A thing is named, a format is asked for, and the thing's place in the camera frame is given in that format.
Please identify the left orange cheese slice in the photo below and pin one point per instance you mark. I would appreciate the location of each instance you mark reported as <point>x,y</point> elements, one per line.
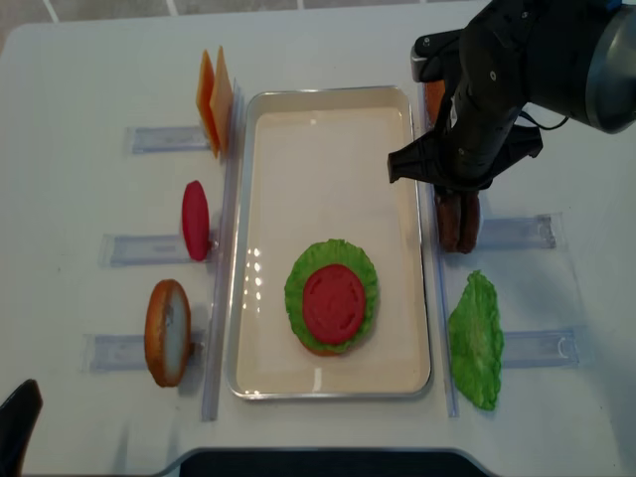
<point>204,94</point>

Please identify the upright red tomato slice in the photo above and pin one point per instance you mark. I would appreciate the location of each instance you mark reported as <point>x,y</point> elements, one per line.
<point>196,221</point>

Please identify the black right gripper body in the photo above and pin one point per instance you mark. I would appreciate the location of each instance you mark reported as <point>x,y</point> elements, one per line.
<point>511,54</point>

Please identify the orange cheese slice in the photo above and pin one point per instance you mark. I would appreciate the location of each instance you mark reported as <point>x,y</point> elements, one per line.
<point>204,94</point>
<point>221,102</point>

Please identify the red tomato slice on tray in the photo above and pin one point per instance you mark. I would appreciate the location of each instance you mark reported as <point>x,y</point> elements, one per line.
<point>333,304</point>

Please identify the clear pusher track patties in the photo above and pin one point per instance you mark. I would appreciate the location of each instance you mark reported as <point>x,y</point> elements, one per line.
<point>543,231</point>

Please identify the green lettuce leaf on tray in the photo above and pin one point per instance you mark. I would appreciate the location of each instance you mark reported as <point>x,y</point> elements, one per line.
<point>316,256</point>

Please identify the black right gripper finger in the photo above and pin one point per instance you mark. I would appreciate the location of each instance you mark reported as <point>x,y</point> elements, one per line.
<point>419,161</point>
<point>520,143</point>

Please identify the bun bottom under lettuce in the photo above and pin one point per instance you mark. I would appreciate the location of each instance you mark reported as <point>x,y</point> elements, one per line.
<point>326,350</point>

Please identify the right orange cheese slice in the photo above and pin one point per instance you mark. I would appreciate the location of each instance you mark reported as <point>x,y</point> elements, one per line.
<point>221,102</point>

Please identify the clear pusher track left bun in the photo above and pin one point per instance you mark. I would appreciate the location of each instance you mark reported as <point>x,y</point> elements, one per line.
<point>103,353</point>

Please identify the clear pusher track cheese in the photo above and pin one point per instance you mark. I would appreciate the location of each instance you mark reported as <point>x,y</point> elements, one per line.
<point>147,140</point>

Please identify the clear pusher track tomato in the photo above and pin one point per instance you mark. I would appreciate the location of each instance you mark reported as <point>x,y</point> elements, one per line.
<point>124,250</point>

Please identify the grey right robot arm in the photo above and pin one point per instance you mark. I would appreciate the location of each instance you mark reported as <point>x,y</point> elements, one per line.
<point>610,91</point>

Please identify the upright green lettuce leaf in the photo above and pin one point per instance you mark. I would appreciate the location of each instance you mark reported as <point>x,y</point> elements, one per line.
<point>477,342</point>

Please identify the upright bun half left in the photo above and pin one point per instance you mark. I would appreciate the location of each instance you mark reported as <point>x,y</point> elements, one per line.
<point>167,333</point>

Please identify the silver metal tray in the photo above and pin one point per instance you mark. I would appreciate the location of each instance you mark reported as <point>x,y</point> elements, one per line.
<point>314,168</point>

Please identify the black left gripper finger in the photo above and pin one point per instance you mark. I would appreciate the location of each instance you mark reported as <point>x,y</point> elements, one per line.
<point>18,416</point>

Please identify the clear pusher track lettuce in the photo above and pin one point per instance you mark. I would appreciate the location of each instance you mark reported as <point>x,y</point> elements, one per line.
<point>560,348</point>

